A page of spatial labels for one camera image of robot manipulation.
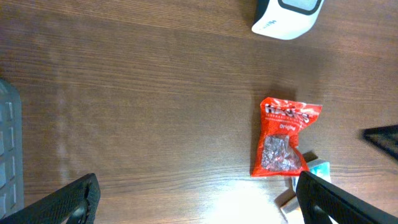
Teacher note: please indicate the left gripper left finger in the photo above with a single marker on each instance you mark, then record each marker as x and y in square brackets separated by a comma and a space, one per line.
[75, 203]

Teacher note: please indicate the teal tissue pack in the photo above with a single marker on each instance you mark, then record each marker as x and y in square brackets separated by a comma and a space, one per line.
[320, 168]

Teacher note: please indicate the grey plastic mesh basket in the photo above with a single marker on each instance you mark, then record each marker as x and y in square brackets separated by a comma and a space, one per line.
[12, 184]

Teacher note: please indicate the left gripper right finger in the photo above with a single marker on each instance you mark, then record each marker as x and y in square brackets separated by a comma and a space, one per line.
[323, 202]

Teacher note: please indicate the red candy bag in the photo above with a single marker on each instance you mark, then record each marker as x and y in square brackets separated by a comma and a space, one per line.
[278, 146]

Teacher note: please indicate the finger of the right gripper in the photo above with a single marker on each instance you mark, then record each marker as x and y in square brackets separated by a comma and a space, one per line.
[384, 138]

